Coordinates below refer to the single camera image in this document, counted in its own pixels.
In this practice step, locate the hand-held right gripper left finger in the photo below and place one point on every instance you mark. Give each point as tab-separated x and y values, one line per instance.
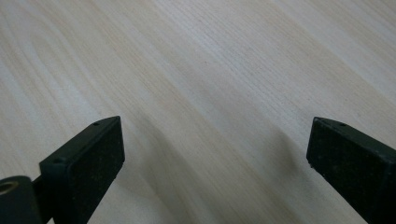
87	165

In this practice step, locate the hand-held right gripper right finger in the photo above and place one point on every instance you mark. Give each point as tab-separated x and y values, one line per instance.
351	161

